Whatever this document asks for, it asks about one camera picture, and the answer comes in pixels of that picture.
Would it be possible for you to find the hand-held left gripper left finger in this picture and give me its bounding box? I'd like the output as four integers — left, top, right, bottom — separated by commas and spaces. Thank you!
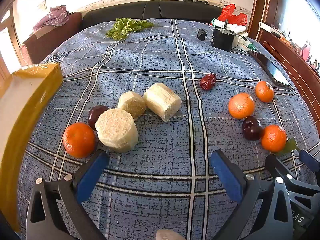
26, 149, 110, 240

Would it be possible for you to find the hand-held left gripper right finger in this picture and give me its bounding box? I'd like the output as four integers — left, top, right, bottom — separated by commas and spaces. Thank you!
211, 149, 294, 240

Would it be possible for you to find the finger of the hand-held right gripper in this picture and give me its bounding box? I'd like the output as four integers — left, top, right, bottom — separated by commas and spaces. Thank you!
299, 149, 320, 180
265, 154, 320, 197

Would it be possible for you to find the tangerine with green leaf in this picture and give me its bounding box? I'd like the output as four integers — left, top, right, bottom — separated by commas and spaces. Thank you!
261, 125, 300, 155

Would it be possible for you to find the dark red jujube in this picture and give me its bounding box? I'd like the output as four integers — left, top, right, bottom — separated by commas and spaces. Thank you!
242, 116, 264, 141
88, 105, 110, 131

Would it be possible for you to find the large peeled sugarcane piece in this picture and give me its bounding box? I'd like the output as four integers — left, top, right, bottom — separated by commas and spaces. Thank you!
95, 108, 139, 153

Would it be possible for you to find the yellow cardboard box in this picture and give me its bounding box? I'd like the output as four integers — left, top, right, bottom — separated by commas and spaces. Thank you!
0, 63, 63, 233

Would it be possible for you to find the blue plaid blanket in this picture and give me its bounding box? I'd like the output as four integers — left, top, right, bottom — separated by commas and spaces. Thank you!
19, 19, 318, 240

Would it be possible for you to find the wrinkled red jujube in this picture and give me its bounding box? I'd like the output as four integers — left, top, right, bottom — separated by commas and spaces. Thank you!
199, 74, 216, 91

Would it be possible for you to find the black smartphone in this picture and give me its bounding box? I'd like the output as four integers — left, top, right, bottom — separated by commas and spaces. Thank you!
249, 51, 291, 88

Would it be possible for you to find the wooden cabinet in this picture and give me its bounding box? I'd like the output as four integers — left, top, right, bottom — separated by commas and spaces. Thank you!
256, 21, 320, 110

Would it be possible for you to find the black box device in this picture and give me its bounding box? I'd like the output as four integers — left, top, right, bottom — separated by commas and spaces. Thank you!
211, 26, 235, 52

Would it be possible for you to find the brown armchair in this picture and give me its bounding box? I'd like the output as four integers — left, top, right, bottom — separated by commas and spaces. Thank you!
20, 12, 83, 67

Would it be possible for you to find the wooden glass door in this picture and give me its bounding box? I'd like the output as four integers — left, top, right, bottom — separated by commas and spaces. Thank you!
0, 7, 23, 98

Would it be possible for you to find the green lettuce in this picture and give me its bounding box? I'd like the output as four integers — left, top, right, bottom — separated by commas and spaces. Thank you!
105, 17, 155, 41

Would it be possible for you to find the red plastic bag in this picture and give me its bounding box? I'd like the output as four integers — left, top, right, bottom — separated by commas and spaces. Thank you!
217, 4, 248, 26

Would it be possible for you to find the purple floral cloth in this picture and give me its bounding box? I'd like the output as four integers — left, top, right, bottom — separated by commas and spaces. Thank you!
32, 5, 70, 32

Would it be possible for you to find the black sofa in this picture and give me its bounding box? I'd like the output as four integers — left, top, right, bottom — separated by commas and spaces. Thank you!
81, 0, 227, 32

